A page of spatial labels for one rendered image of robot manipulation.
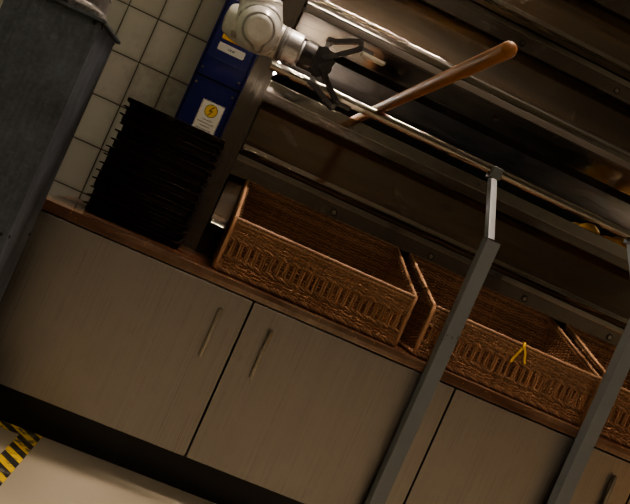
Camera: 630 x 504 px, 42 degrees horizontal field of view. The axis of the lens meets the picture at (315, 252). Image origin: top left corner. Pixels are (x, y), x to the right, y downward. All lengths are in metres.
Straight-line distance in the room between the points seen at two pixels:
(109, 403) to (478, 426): 0.99
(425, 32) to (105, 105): 1.07
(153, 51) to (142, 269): 0.85
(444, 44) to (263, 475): 1.50
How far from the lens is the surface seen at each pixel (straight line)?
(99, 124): 2.72
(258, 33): 1.96
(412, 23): 2.84
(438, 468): 2.35
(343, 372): 2.23
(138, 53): 2.74
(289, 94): 2.72
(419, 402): 2.23
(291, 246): 2.21
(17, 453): 2.15
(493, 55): 1.51
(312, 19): 2.65
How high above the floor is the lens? 0.75
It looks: level
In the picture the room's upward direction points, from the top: 24 degrees clockwise
